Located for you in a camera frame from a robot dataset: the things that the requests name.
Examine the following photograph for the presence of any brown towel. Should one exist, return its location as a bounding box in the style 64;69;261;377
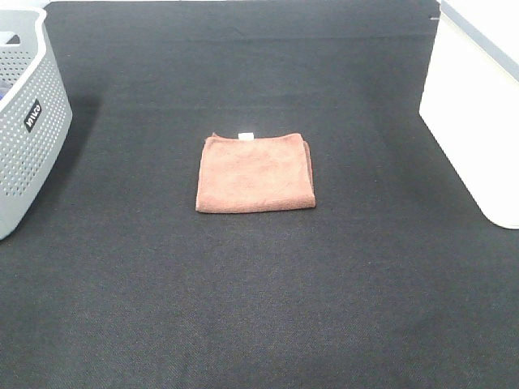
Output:
195;133;316;214

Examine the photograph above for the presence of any black table mat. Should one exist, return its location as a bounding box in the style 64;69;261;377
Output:
1;1;518;388

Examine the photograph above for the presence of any white plastic storage box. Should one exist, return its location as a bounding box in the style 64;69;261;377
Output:
419;1;518;229

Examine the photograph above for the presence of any grey perforated laundry basket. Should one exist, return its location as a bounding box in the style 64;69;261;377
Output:
1;6;72;237

